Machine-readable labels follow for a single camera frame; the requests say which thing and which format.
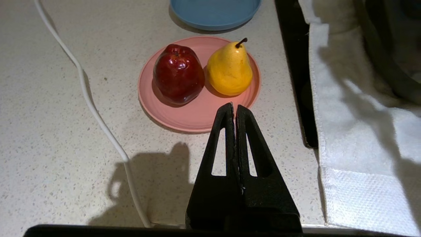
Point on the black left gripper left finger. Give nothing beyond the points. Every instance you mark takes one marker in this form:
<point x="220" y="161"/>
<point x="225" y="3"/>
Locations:
<point x="213" y="197"/>

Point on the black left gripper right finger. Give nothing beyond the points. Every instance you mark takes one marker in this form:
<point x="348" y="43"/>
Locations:
<point x="266" y="197"/>

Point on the white towel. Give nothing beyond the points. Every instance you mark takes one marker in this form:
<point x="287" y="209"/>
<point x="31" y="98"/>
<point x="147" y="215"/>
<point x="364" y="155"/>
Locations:
<point x="358" y="158"/>

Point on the black rice cooker body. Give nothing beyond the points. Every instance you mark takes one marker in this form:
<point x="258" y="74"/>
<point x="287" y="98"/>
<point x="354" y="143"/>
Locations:
<point x="388" y="59"/>

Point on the pink round plate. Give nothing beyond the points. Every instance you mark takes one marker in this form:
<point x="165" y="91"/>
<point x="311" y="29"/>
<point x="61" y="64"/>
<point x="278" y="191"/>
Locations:
<point x="194" y="118"/>

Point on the yellow pear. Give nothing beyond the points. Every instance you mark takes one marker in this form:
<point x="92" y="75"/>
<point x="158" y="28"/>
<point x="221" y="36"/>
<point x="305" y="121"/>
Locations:
<point x="229" y="71"/>

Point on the dark red apple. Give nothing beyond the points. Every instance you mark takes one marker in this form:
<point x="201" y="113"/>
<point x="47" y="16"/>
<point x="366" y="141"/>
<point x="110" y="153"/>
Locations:
<point x="178" y="74"/>

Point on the black flat panel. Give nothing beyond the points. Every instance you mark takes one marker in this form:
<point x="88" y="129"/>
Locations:
<point x="296" y="65"/>

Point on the blue round plate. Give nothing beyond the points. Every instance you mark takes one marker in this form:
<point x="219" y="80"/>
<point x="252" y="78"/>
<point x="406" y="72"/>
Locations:
<point x="213" y="14"/>

